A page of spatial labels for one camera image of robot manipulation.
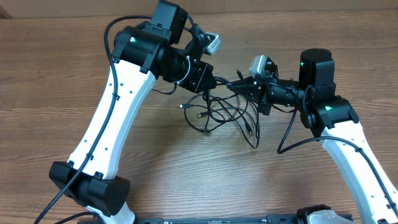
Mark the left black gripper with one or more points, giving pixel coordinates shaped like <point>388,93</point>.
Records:
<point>202,70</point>

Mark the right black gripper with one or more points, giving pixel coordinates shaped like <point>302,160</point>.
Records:
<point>260,96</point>

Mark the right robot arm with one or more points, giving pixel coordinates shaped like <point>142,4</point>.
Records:
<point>333,123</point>

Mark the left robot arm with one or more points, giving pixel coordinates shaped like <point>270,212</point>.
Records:
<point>138,56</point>

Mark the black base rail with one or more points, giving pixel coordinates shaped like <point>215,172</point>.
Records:
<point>316,214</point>

